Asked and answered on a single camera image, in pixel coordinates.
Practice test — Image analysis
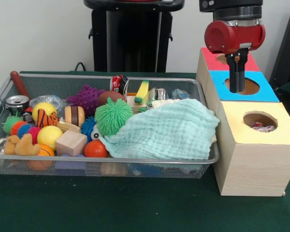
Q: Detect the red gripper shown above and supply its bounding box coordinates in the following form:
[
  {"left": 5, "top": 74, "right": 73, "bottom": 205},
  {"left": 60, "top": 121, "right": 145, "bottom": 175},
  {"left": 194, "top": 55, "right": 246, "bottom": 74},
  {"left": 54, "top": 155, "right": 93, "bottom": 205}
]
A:
[{"left": 204, "top": 20, "right": 266, "bottom": 94}]

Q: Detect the colourful patterned cloth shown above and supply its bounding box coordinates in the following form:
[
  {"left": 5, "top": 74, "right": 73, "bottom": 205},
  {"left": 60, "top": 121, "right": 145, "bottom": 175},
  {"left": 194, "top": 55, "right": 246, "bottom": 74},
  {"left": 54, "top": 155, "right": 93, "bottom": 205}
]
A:
[{"left": 250, "top": 121, "right": 278, "bottom": 133}]

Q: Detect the light blue waffle cloth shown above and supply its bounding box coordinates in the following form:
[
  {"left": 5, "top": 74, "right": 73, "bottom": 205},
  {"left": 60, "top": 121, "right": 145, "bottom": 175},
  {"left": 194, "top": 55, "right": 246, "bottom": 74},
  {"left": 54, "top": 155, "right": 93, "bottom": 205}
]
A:
[{"left": 100, "top": 98, "right": 220, "bottom": 160}]

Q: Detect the wooden box with three holes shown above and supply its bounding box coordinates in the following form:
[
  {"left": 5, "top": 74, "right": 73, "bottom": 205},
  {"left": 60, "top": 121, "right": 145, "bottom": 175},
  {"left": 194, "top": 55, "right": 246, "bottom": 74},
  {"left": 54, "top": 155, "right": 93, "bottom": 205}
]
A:
[{"left": 196, "top": 47, "right": 290, "bottom": 197}]

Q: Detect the shallow metal mesh bin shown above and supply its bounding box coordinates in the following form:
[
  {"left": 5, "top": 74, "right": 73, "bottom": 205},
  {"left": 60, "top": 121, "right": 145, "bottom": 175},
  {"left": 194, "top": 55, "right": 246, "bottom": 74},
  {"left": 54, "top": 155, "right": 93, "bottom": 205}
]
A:
[{"left": 0, "top": 71, "right": 220, "bottom": 179}]

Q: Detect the yellow toy banana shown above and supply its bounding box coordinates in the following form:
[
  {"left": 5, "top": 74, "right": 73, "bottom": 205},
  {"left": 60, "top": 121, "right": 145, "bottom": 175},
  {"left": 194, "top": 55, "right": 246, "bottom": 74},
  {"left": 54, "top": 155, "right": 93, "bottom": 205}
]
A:
[{"left": 134, "top": 79, "right": 150, "bottom": 104}]

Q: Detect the large green spiky ball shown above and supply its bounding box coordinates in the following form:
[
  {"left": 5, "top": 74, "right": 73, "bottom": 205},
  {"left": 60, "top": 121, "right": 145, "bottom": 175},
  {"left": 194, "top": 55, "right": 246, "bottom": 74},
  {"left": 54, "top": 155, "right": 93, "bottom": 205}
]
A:
[{"left": 94, "top": 97, "right": 134, "bottom": 136}]

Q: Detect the purple rubber toy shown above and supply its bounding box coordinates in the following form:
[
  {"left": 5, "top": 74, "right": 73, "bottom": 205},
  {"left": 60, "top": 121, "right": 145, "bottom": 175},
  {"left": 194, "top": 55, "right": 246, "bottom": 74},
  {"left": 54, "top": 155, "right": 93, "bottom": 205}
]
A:
[{"left": 66, "top": 84, "right": 107, "bottom": 116}]

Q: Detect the red orange rubber ball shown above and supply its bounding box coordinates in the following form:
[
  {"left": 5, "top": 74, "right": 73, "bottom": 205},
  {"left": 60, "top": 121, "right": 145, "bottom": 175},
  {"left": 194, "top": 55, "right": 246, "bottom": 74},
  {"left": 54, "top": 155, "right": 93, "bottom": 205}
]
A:
[{"left": 84, "top": 140, "right": 109, "bottom": 158}]

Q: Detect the wooden toy burger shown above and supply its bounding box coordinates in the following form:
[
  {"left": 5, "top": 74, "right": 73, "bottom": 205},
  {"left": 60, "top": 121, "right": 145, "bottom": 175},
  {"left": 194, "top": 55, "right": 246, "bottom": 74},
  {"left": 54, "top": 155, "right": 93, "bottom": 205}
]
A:
[{"left": 64, "top": 105, "right": 86, "bottom": 128}]

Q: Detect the wooden cube block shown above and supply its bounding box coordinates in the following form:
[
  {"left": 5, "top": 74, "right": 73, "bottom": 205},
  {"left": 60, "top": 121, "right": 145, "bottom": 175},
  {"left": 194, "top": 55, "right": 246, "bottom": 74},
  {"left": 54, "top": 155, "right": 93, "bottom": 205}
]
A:
[{"left": 55, "top": 129, "right": 87, "bottom": 157}]

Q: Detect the yellow ball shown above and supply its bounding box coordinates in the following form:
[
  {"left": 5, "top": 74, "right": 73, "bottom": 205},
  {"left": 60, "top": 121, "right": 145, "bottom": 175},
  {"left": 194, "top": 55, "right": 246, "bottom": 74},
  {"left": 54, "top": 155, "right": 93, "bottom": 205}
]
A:
[{"left": 37, "top": 125, "right": 63, "bottom": 151}]

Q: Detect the orange plush toy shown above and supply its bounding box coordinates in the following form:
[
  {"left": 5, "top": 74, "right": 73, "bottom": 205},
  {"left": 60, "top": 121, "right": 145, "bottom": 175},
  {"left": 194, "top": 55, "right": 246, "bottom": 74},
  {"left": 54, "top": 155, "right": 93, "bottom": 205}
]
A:
[{"left": 4, "top": 133, "right": 41, "bottom": 156}]

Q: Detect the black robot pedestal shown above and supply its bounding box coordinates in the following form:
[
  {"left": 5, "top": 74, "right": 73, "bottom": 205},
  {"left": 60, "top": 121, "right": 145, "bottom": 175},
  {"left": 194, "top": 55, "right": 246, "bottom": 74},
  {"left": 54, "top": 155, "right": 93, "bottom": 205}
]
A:
[{"left": 83, "top": 0, "right": 186, "bottom": 73}]

